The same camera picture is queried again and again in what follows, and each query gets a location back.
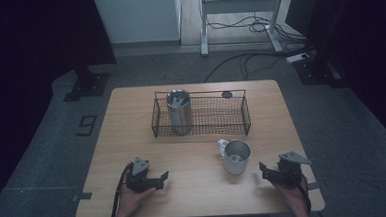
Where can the black stand base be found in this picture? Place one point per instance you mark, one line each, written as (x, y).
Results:
(88, 85)
(316, 72)

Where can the grey tape piece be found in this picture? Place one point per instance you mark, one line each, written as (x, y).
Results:
(313, 185)
(82, 196)

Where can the white mug with steel inside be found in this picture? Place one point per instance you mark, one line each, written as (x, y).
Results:
(236, 157)

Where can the dark curtain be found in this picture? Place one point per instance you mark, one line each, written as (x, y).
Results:
(361, 46)
(34, 46)

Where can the person's right hand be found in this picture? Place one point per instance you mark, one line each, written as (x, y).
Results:
(292, 195)

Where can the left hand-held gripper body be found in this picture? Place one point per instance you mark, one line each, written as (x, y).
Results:
(139, 176)

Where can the tall stainless steel cup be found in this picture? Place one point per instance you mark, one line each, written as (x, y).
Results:
(179, 113)

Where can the white metal desk frame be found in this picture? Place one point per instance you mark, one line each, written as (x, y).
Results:
(239, 6)

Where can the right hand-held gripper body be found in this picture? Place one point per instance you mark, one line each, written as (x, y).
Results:
(290, 168)

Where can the white power strip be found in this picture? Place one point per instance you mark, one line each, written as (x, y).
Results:
(297, 58)

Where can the person's left hand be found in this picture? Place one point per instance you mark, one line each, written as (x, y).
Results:
(134, 200)

